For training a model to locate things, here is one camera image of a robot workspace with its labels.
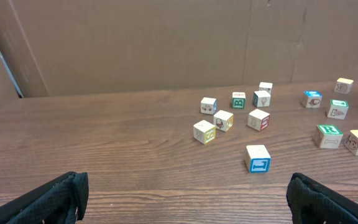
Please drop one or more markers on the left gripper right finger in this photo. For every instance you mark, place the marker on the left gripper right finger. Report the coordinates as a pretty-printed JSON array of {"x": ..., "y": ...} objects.
[{"x": 311, "y": 202}]

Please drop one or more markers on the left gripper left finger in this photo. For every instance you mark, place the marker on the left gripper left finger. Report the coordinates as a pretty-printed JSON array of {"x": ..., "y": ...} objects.
[{"x": 62, "y": 200}]

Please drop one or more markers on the wooden block blue front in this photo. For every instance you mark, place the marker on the wooden block blue front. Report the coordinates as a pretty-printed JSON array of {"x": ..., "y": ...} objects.
[{"x": 257, "y": 158}]

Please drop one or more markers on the green R block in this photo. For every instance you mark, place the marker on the green R block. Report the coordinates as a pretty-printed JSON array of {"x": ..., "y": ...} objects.
[{"x": 327, "y": 136}]

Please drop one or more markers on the wooden block red side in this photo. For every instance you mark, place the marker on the wooden block red side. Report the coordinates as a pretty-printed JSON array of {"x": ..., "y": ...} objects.
[{"x": 258, "y": 119}]

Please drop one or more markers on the green L block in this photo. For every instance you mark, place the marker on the green L block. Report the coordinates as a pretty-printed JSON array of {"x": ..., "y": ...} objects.
[{"x": 338, "y": 109}]

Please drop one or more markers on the plain wooden block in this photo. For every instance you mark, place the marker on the plain wooden block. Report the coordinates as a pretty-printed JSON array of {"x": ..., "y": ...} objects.
[{"x": 261, "y": 98}]

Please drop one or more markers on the wooden block top blue side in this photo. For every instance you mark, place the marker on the wooden block top blue side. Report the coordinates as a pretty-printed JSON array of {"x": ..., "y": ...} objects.
[{"x": 265, "y": 86}]

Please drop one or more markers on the block with green B side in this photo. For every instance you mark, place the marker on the block with green B side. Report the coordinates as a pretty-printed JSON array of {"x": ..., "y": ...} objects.
[{"x": 238, "y": 100}]

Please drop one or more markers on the wooden block yellow S side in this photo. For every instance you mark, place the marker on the wooden block yellow S side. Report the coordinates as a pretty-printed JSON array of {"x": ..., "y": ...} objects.
[{"x": 204, "y": 131}]

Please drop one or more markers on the wooden block car picture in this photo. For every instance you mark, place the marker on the wooden block car picture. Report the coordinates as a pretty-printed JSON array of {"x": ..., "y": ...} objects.
[{"x": 208, "y": 105}]

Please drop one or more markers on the cardboard backdrop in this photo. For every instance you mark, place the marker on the cardboard backdrop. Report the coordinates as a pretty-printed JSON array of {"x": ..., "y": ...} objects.
[{"x": 56, "y": 48}]

